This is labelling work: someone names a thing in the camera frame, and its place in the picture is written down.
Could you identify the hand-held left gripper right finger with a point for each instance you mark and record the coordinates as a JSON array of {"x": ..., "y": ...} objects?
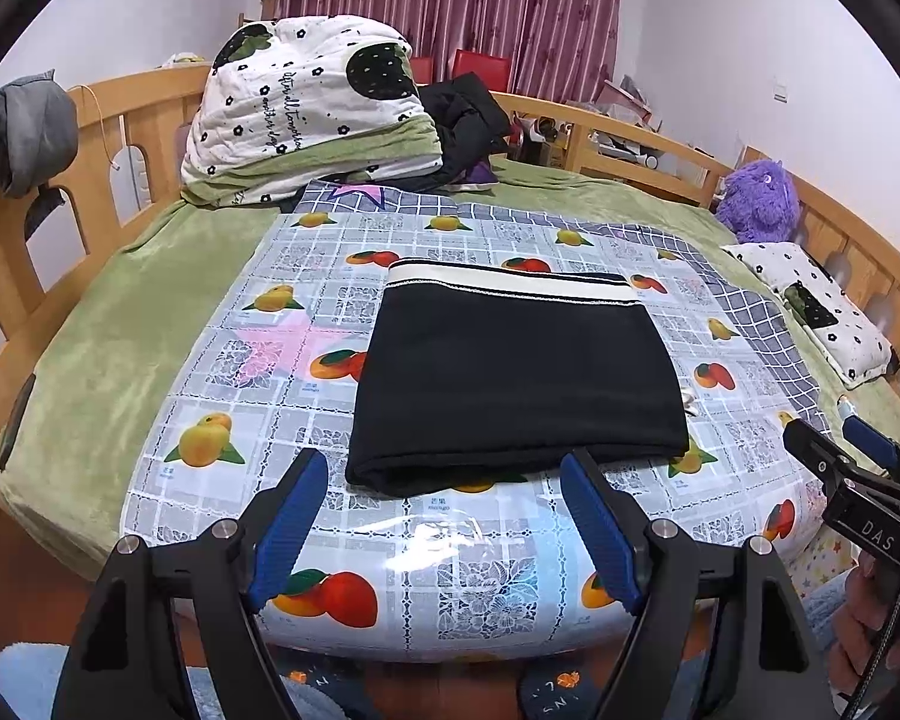
[{"x": 596, "y": 532}]

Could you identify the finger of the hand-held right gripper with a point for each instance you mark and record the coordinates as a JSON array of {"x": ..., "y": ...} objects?
[
  {"x": 814, "y": 446},
  {"x": 870, "y": 439}
]

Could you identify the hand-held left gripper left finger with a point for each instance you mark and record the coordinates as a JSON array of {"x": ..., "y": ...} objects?
[{"x": 292, "y": 525}]

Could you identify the black pants with white stripes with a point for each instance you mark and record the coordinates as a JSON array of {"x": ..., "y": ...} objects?
[{"x": 510, "y": 382}]

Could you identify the person's right hand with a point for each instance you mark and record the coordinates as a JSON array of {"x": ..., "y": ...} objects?
[{"x": 862, "y": 622}]

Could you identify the star print sheet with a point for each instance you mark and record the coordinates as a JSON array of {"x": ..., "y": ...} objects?
[{"x": 817, "y": 551}]

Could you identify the white flower print pillow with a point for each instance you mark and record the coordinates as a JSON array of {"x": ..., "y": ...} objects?
[{"x": 832, "y": 315}]

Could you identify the grey checked sheet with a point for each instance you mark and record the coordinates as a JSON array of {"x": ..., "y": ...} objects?
[{"x": 757, "y": 322}]

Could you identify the fruit print plastic sheet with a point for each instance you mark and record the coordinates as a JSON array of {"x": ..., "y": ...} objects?
[{"x": 435, "y": 577}]

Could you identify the dark blue slipper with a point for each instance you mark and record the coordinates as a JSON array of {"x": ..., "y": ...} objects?
[
  {"x": 555, "y": 697},
  {"x": 330, "y": 694}
]

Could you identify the purple plush toy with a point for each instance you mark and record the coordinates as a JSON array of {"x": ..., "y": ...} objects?
[{"x": 757, "y": 199}]

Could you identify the green fleece blanket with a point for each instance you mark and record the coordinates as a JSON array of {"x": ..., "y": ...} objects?
[{"x": 120, "y": 330}]

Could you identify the purple cloth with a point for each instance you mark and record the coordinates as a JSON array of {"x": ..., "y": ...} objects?
[{"x": 480, "y": 174}]

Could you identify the pile of desk clutter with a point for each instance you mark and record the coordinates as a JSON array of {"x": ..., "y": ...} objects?
[{"x": 630, "y": 101}]

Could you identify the white flower print quilt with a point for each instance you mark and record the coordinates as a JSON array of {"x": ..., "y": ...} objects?
[{"x": 300, "y": 105}]

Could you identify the black jacket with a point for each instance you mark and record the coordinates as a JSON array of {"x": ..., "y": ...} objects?
[{"x": 465, "y": 120}]

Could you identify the red chair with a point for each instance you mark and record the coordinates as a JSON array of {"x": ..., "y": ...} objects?
[
  {"x": 420, "y": 69},
  {"x": 480, "y": 64}
]

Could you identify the grey cloth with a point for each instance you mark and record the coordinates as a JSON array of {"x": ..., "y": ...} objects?
[{"x": 30, "y": 127}]

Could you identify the maroon striped curtain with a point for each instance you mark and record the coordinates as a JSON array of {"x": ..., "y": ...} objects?
[{"x": 495, "y": 0}]

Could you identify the wooden bed frame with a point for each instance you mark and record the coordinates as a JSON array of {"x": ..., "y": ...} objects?
[{"x": 165, "y": 97}]

